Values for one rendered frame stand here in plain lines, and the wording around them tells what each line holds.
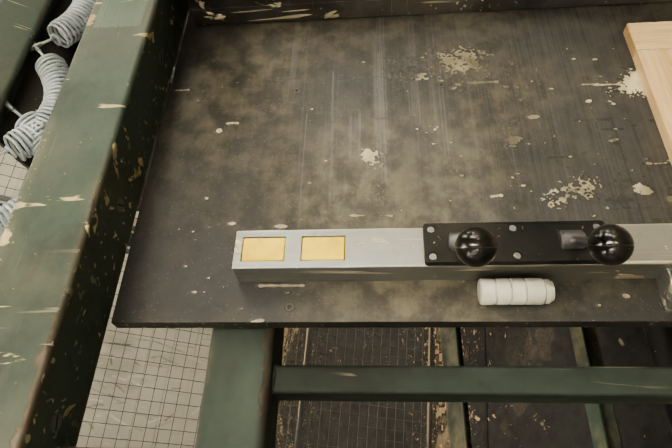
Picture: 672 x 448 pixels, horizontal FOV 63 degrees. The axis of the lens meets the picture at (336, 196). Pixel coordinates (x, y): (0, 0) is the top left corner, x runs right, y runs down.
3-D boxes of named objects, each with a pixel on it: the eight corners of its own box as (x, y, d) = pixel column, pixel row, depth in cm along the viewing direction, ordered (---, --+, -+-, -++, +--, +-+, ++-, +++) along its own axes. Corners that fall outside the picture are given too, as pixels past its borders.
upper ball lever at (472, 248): (476, 258, 62) (501, 269, 48) (442, 258, 62) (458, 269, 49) (475, 224, 62) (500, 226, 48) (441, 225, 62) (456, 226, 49)
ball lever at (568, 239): (586, 256, 61) (643, 267, 47) (551, 257, 61) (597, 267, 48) (584, 222, 61) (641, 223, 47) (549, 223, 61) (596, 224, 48)
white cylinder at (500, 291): (478, 309, 62) (551, 308, 61) (482, 299, 59) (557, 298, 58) (475, 284, 63) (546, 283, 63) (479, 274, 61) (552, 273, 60)
